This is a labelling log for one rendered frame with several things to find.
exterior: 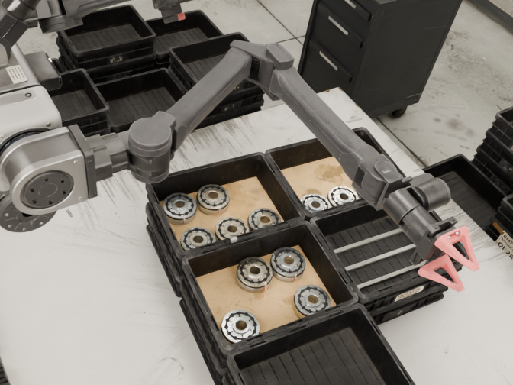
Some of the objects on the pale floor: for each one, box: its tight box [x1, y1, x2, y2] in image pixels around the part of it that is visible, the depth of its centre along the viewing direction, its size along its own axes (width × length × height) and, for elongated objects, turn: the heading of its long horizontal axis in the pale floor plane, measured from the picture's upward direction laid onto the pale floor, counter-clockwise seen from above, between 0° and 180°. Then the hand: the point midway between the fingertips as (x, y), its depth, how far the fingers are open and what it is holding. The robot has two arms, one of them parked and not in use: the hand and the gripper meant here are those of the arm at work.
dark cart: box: [298, 0, 463, 118], centre depth 330 cm, size 60×45×90 cm
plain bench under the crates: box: [0, 87, 513, 385], centre depth 209 cm, size 160×160×70 cm
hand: (466, 276), depth 103 cm, fingers open, 6 cm apart
